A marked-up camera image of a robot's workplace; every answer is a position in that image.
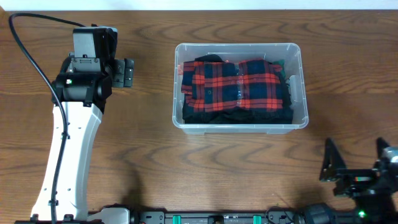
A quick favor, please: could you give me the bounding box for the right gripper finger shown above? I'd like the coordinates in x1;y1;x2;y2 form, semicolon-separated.
319;138;346;182
376;138;390;159

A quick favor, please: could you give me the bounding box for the pink printed shirt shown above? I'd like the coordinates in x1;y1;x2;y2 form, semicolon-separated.
177;61;210;75

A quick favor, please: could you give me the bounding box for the large black garment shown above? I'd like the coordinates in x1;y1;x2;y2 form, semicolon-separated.
182;54;294;124

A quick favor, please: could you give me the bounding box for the red navy plaid shirt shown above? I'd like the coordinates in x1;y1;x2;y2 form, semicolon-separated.
181;59;289;113

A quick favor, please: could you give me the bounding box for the green taped cloth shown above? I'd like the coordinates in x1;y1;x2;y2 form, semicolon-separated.
272;60;286;80

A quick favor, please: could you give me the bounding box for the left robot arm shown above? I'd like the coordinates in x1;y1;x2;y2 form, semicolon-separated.
28;26;134;223

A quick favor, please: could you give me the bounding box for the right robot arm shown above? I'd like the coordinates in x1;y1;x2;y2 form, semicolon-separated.
293;138;397;224

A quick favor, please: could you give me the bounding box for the clear plastic storage bin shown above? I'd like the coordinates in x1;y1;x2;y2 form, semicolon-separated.
172;43;309;134

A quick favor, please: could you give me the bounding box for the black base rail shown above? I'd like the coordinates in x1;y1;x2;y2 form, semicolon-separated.
130;209;307;224

